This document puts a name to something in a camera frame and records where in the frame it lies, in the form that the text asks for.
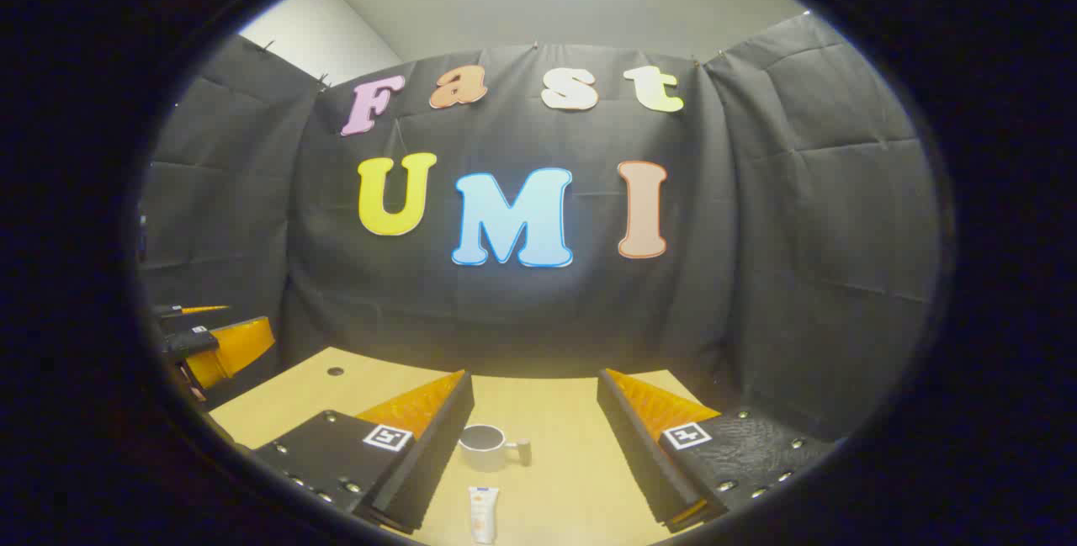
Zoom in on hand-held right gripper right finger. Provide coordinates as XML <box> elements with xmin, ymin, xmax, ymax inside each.
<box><xmin>596</xmin><ymin>368</ymin><xmax>838</xmax><ymax>534</ymax></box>

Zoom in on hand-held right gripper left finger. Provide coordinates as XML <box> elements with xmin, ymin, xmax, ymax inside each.
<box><xmin>251</xmin><ymin>369</ymin><xmax>476</xmax><ymax>535</ymax></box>

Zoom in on white cup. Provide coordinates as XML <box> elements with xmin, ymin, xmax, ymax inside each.
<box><xmin>459</xmin><ymin>424</ymin><xmax>533</xmax><ymax>473</ymax></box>

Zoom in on white toothpaste tube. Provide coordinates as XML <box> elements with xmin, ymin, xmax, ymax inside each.
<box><xmin>468</xmin><ymin>485</ymin><xmax>501</xmax><ymax>545</ymax></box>

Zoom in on wooden desktop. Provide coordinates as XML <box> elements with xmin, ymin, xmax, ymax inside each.
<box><xmin>209</xmin><ymin>347</ymin><xmax>724</xmax><ymax>546</ymax></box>

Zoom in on black backdrop cloth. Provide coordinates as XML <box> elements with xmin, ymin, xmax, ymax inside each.
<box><xmin>139</xmin><ymin>12</ymin><xmax>942</xmax><ymax>446</ymax></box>

